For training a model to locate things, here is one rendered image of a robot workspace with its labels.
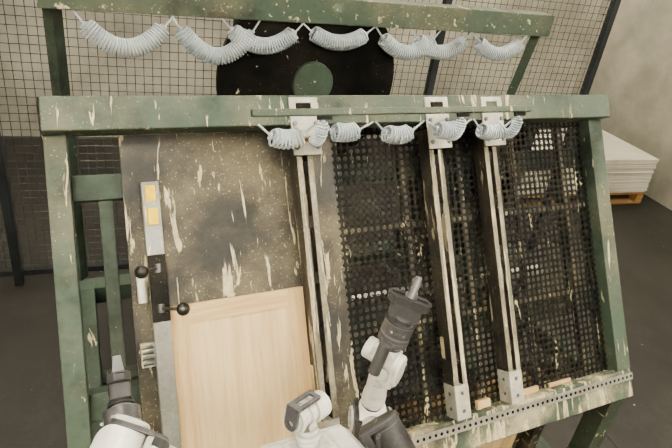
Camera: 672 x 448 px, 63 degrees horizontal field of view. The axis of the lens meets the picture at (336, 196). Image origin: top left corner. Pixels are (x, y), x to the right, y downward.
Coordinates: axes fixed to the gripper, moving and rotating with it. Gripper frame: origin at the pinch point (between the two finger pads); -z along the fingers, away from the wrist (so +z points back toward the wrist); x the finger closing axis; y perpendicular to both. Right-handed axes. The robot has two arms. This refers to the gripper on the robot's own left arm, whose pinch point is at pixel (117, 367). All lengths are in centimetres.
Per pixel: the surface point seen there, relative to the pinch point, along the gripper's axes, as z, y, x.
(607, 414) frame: 42, 199, 57
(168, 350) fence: -8.1, 14.6, 15.3
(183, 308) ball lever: -12.8, 18.5, -1.9
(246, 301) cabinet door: -18.0, 40.0, 11.3
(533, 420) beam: 37, 149, 43
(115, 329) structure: -19.1, 0.7, 18.8
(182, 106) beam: -66, 24, -29
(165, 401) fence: 4.2, 12.6, 23.2
